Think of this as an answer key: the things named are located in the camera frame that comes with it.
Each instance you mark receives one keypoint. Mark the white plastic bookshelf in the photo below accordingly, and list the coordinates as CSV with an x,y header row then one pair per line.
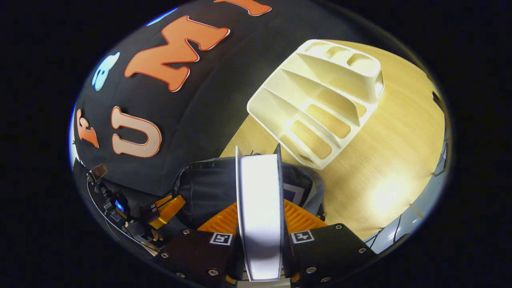
x,y
320,100

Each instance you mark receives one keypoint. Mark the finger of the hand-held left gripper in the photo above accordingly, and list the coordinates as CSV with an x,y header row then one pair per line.
x,y
170,210

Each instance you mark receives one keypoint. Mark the grey cover book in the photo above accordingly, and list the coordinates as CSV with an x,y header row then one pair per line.
x,y
260,216

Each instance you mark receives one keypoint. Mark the grey black schoolbag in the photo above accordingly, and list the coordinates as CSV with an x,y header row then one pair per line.
x,y
208,188

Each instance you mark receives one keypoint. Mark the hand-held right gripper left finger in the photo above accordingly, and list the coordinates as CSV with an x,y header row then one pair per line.
x,y
192,252

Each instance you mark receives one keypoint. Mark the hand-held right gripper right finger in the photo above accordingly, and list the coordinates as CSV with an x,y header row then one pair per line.
x,y
332,248

